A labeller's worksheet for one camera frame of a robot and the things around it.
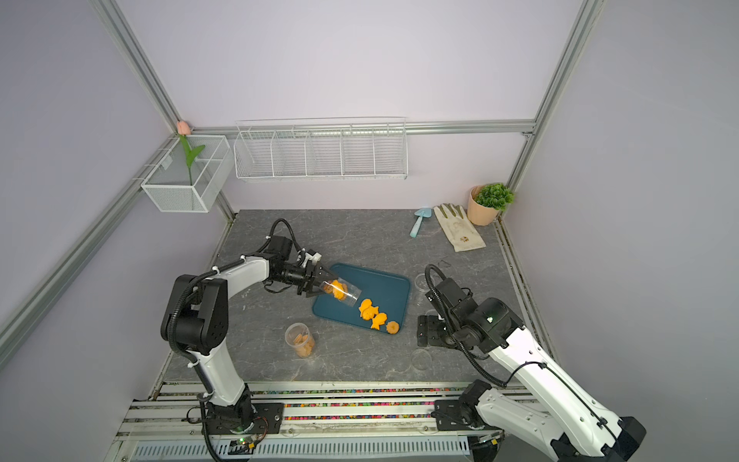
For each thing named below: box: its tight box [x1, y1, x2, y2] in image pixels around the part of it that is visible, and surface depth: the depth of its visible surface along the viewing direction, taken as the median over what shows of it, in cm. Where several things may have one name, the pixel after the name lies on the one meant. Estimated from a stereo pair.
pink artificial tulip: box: [177, 120, 206, 186], surface depth 92 cm
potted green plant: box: [467, 182, 515, 227], surface depth 110 cm
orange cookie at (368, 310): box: [357, 298, 380, 321], surface depth 93 cm
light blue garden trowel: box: [409, 207, 433, 239], surface depth 120 cm
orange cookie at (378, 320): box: [370, 311, 388, 331], surface depth 92 cm
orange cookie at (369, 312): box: [361, 305, 380, 321], surface depth 93 cm
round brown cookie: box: [385, 320, 400, 335], surface depth 91 cm
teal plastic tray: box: [312, 262, 411, 333], surface depth 96 cm
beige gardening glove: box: [433, 203, 487, 253], surface depth 118 cm
